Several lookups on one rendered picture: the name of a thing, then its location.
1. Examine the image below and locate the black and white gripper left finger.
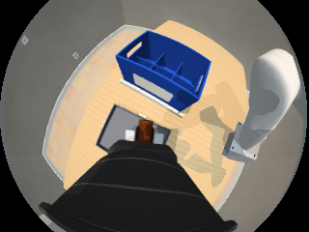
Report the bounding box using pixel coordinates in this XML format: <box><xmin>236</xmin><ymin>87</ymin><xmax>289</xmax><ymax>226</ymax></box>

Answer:
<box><xmin>126</xmin><ymin>126</ymin><xmax>139</xmax><ymax>141</ymax></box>

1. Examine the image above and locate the blue plastic crate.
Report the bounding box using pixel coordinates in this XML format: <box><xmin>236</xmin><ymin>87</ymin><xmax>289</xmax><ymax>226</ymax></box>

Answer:
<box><xmin>115</xmin><ymin>30</ymin><xmax>211</xmax><ymax>112</ymax></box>

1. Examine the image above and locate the brown bottle with red label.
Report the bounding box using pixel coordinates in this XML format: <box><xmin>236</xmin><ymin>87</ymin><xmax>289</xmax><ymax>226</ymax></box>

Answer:
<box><xmin>137</xmin><ymin>120</ymin><xmax>154</xmax><ymax>143</ymax></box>

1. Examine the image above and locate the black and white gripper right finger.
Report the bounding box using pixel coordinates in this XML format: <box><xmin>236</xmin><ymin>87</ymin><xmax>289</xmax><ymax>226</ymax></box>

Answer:
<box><xmin>151</xmin><ymin>128</ymin><xmax>164</xmax><ymax>144</ymax></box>

